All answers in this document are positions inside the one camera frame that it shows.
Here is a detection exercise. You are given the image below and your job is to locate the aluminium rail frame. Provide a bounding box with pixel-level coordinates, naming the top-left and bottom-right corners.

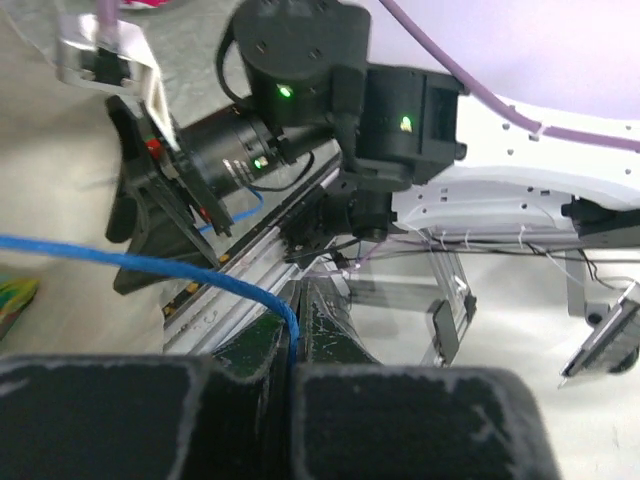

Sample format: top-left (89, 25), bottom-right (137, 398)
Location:
top-left (195, 159), bottom-right (639, 383)

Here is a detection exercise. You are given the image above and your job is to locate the checkered paper bag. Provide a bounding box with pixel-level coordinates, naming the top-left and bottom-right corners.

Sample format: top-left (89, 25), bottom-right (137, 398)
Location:
top-left (1, 15), bottom-right (164, 354)

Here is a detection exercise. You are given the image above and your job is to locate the green snack bag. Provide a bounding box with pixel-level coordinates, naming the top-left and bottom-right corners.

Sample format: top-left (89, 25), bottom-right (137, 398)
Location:
top-left (0, 278), bottom-right (40, 339)

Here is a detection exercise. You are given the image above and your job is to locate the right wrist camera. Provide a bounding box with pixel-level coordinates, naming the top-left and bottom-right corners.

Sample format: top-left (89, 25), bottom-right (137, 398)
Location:
top-left (55, 14), bottom-right (179, 151)

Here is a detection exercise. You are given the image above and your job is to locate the red snack bag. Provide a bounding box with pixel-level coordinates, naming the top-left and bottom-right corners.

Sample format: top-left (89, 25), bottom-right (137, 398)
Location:
top-left (120, 0), bottom-right (172, 10)

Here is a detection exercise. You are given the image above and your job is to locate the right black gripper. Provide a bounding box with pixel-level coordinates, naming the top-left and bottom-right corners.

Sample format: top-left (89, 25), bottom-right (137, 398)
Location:
top-left (105, 96), bottom-right (232, 271)

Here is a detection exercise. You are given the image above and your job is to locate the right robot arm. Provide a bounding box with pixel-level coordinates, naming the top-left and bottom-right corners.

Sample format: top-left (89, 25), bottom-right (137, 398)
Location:
top-left (107, 1), bottom-right (639, 268)

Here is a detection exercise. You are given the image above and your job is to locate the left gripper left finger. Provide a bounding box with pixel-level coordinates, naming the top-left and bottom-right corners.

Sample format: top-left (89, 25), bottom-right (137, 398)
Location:
top-left (1, 313), bottom-right (289, 479)

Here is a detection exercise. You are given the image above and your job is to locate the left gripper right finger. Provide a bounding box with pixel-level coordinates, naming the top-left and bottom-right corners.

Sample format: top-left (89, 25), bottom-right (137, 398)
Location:
top-left (292, 280), bottom-right (560, 479)

